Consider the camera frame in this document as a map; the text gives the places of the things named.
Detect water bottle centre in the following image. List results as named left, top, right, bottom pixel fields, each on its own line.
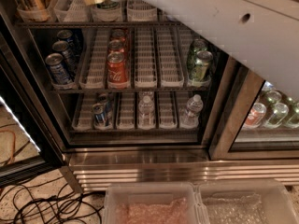
left=138, top=95, right=155, bottom=128

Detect green can back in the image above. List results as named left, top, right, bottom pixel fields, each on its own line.
left=187, top=38, right=208, bottom=71

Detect closed glass fridge door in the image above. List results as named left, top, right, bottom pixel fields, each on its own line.
left=209, top=65, right=299, bottom=160

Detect red cola can back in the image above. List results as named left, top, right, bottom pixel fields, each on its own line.
left=110, top=29, right=127, bottom=43

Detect white green 7up can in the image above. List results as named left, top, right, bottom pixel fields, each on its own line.
left=96, top=1, right=119, bottom=9

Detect blue can shelf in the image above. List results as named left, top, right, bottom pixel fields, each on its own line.
left=93, top=103, right=108, bottom=127
left=97, top=92, right=113, bottom=118

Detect clear plastic bin left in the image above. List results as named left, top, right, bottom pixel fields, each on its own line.
left=103, top=182, right=210, bottom=224

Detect open fridge door left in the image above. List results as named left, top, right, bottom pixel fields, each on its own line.
left=0, top=17, right=63, bottom=188

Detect blue can bottom shelf back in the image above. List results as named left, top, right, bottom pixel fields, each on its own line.
left=97, top=92, right=113, bottom=118

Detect pink bubble wrap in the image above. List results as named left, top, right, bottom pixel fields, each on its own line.
left=113, top=198, right=188, bottom=224

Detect red coca cola can front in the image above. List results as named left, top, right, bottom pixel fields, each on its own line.
left=107, top=52, right=127, bottom=83

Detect blue pepsi can back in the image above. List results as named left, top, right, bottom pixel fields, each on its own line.
left=57, top=29, right=82, bottom=54

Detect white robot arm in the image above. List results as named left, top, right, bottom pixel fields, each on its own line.
left=84, top=0, right=299, bottom=98

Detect red can right fridge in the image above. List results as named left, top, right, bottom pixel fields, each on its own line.
left=244, top=103, right=267, bottom=128

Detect orange floor cable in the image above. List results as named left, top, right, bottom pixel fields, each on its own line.
left=0, top=128, right=17, bottom=167

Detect blue pepsi can middle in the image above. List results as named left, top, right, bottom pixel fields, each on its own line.
left=52, top=40, right=78, bottom=74

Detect blue can bottom shelf front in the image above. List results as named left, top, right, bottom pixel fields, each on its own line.
left=93, top=103, right=108, bottom=127

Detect green can front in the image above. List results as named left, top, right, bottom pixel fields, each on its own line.
left=189, top=50, right=213, bottom=82

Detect clear plastic bin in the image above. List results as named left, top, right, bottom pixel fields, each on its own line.
left=103, top=182, right=210, bottom=224
left=198, top=179, right=299, bottom=224

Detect water bottle right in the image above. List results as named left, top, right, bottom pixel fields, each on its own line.
left=180, top=94, right=204, bottom=129

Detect clear bubble wrap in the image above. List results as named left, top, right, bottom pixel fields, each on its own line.
left=204, top=193, right=268, bottom=224

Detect blue pepsi can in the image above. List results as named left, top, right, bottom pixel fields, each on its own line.
left=45, top=53, right=73, bottom=85
left=57, top=29, right=82, bottom=54
left=52, top=40, right=78, bottom=74

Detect water bottle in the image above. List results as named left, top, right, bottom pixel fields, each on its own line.
left=138, top=95, right=155, bottom=128
left=180, top=94, right=204, bottom=129

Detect clear plastic bin right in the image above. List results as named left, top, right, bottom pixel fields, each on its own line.
left=198, top=179, right=299, bottom=224

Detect black floor cables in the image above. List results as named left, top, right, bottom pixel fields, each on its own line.
left=0, top=175, right=105, bottom=224

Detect red cola can middle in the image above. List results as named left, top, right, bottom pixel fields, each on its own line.
left=107, top=40, right=126, bottom=53

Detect blue pepsi can front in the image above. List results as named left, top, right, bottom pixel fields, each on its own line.
left=45, top=53, right=73, bottom=85

